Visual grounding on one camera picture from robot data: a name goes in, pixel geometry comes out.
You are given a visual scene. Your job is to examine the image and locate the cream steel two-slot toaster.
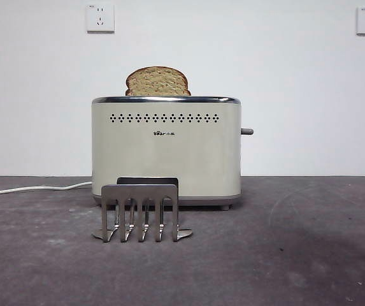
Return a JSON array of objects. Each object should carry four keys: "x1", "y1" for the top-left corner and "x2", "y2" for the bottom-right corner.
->
[{"x1": 90, "y1": 94, "x2": 243, "y2": 210}]

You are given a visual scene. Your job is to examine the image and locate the white power cable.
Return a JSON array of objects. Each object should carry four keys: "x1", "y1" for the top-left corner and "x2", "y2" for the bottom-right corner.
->
[{"x1": 0, "y1": 181, "x2": 93, "y2": 194}]

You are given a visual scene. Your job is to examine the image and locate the steel toast rack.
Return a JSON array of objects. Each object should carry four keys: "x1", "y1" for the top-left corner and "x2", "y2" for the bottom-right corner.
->
[{"x1": 91, "y1": 177, "x2": 194, "y2": 244}]

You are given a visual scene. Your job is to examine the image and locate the brown seeded bread slice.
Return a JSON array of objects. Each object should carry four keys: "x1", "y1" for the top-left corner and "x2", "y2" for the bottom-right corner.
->
[{"x1": 124, "y1": 66, "x2": 192, "y2": 96}]

